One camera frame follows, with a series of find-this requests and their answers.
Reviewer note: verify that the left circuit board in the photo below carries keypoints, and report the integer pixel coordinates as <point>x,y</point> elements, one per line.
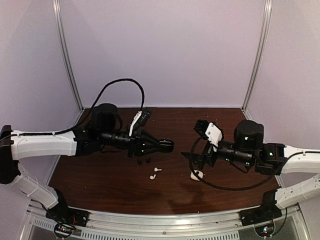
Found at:
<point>63,230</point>

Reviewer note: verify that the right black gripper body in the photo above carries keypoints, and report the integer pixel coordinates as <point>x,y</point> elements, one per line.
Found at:
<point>207,155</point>

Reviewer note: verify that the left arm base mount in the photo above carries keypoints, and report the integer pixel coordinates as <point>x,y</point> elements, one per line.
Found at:
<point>73,216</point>

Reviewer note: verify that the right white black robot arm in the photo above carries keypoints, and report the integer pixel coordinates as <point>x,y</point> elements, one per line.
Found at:
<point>249,150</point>

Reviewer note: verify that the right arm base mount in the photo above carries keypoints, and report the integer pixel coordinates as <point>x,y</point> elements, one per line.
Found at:
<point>259,214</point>

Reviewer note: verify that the white earbud charging case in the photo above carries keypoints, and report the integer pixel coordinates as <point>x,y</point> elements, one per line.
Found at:
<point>197,175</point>

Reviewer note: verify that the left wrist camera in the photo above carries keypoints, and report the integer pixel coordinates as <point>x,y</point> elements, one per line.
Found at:
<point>139,120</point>

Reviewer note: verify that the right circuit board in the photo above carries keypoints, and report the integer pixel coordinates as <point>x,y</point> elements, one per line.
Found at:
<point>264,231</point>

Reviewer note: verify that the circuit board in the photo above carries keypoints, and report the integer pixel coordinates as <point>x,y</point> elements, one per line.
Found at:
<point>63,230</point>
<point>264,231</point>

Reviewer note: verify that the aluminium frame post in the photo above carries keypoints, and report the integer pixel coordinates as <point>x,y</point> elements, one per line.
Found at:
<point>57,11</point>
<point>264,31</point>

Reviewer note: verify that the white earbud lower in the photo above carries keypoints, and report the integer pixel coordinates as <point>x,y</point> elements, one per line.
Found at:
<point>152,177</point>

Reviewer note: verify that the right aluminium frame post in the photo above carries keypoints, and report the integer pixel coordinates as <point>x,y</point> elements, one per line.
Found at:
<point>264,31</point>

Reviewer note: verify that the aluminium front rail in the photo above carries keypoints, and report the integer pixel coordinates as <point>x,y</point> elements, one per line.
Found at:
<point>221,225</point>

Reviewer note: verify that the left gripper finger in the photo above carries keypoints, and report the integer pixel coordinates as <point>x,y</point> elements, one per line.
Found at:
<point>166,143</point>
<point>165,148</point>

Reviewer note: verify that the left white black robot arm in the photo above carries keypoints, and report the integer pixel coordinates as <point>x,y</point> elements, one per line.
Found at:
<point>99,131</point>

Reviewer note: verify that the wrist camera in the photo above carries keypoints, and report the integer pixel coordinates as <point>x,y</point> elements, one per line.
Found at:
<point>139,120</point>
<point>209,131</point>

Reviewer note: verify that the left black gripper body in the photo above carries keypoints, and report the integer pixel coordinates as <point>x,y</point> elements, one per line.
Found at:
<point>134,145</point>

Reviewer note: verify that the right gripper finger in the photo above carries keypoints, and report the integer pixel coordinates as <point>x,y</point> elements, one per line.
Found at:
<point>189,155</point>
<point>195,167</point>

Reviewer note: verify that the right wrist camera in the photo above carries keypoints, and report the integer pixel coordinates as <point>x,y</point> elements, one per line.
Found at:
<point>209,131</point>

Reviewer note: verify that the left aluminium frame post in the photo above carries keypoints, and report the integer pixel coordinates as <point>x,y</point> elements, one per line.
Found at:
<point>57,11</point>

